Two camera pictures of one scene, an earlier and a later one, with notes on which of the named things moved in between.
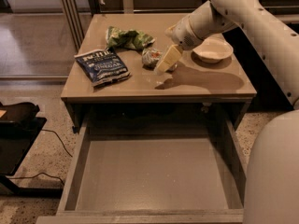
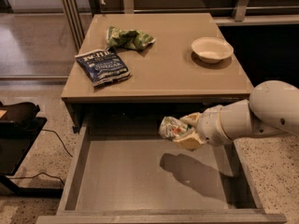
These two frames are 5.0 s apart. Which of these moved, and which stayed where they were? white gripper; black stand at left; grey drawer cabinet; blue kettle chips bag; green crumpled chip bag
Moved: white gripper
Stayed: grey drawer cabinet; black stand at left; green crumpled chip bag; blue kettle chips bag
